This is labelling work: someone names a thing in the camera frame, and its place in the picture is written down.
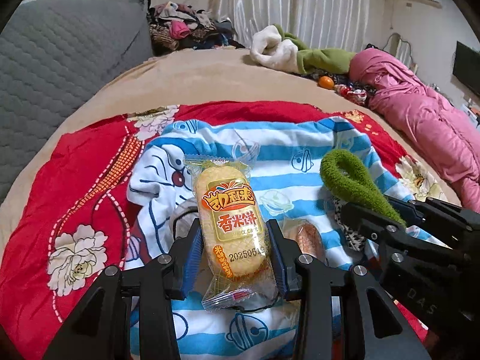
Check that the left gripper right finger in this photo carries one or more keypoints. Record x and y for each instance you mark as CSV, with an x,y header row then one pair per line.
x,y
343,314

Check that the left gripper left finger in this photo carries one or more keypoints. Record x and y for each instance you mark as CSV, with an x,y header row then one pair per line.
x,y
99,328

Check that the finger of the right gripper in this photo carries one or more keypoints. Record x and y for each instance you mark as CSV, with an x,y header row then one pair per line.
x,y
382,228
456,226

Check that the yellow rice cracker packet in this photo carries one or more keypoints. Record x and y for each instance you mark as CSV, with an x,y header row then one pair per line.
x,y
235,238

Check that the green fuzzy scrunchie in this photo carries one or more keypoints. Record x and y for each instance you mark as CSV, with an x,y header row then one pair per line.
x,y
347,178

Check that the brown rice cracker packet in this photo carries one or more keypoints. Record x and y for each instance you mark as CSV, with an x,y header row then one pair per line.
x,y
306,235

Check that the leopard print scrunchie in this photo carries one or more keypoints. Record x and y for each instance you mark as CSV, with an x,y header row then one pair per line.
x,y
354,240

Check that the pink quilted duvet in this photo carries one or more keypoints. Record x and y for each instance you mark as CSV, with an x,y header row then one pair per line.
x,y
440,133

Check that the red floral blanket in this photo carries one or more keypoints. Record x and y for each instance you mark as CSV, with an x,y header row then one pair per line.
x,y
78,219

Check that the blue striped cartoon tray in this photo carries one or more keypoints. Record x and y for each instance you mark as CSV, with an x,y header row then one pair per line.
x,y
284,160

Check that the small red patterned item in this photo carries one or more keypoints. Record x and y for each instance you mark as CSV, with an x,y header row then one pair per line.
x,y
358,96

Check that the oval mirror on dresser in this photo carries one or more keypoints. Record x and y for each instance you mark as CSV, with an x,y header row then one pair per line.
x,y
402,50

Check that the orange fruit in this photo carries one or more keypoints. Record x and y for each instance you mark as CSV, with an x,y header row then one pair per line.
x,y
326,82

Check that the beige bed sheet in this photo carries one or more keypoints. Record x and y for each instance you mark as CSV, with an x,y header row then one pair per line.
x,y
185,77

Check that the green white plush garment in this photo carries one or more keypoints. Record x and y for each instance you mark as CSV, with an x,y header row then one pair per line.
x,y
275,49

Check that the white sheer curtain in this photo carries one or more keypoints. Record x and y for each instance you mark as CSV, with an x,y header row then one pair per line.
x,y
318,23

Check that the grey quilted headboard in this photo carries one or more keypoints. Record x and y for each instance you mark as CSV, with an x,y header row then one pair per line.
x,y
56,55

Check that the pile of clothes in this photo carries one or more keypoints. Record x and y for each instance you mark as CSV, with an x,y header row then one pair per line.
x,y
174,27

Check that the black wall television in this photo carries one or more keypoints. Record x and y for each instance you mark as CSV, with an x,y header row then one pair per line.
x,y
466,67

